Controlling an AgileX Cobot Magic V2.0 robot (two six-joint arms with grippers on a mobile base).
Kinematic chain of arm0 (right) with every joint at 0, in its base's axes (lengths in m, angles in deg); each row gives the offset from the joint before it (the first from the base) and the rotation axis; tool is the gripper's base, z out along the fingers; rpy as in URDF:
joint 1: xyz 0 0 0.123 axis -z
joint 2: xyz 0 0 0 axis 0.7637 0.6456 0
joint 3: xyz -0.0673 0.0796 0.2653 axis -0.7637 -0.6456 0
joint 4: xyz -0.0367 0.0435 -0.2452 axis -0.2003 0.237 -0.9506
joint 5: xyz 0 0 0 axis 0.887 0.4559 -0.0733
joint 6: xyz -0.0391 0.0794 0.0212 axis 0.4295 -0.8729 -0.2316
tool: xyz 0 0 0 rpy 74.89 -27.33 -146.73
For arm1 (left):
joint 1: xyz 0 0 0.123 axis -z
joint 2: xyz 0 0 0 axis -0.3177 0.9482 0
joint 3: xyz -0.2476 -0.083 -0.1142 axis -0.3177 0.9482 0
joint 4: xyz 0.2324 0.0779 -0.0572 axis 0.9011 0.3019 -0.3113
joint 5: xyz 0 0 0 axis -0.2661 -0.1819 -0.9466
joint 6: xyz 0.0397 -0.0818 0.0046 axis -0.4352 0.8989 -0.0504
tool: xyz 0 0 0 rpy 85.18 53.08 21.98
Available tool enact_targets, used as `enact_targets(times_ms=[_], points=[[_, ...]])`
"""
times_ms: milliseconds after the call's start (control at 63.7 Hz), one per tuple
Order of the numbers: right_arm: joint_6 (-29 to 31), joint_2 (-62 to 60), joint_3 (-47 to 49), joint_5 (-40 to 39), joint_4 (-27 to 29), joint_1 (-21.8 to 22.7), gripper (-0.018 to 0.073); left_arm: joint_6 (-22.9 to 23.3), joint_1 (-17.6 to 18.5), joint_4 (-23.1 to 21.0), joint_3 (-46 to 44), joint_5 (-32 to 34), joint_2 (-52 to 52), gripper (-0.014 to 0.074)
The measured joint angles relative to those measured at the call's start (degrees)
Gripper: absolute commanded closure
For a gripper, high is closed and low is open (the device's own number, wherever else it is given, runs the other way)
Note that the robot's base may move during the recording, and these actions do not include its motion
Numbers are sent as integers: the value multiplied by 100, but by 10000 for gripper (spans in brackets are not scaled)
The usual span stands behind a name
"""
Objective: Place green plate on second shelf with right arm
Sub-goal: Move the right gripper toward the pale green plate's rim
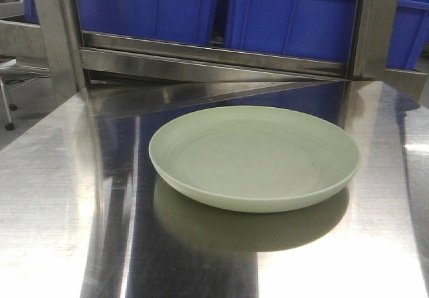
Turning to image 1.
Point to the blue bin far left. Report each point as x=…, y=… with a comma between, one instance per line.
x=30, y=11

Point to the wheeled cart in background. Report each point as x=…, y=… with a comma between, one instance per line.
x=8, y=87

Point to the green round plate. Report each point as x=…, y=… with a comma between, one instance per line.
x=256, y=159

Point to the blue bin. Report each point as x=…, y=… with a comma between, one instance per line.
x=409, y=35
x=312, y=29
x=30, y=11
x=183, y=21

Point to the stainless steel shelf rack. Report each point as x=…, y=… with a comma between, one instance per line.
x=58, y=47

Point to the blue bin lower right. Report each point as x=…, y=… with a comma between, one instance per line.
x=409, y=35

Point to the blue bin lower left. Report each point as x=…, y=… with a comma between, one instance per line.
x=183, y=21

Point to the blue bin lower middle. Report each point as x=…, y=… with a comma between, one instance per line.
x=312, y=29

